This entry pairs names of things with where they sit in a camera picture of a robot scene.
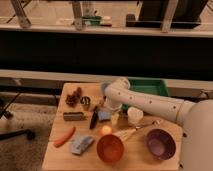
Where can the wooden board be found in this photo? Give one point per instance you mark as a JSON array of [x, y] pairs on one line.
[[136, 156]]

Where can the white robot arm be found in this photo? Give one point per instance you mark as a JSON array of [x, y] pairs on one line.
[[196, 120]]

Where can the orange carrot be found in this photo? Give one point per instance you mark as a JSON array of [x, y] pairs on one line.
[[59, 142]]

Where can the purple bowl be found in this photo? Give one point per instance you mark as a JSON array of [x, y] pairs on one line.
[[160, 144]]

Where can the green plastic tray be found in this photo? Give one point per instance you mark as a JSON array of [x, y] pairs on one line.
[[149, 86]]

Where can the brown grape bunch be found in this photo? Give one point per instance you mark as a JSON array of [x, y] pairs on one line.
[[73, 99]]

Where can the blue sponge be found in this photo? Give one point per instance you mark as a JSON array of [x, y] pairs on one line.
[[104, 116]]

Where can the blue crumpled cloth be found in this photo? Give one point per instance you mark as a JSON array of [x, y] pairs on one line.
[[80, 143]]

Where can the black handled knife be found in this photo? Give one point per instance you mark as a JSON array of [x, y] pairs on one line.
[[94, 118]]

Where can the orange bowl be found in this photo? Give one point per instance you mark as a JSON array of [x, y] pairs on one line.
[[110, 149]]

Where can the grey rectangular block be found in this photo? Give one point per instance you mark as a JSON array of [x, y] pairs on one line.
[[73, 116]]

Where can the bamboo whisk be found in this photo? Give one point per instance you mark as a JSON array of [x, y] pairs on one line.
[[126, 134]]

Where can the black office chair base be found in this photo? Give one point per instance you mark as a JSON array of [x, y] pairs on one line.
[[12, 131]]

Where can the white plastic cup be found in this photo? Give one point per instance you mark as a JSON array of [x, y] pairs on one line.
[[134, 115]]

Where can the yellow ball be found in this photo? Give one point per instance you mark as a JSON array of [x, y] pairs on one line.
[[105, 130]]

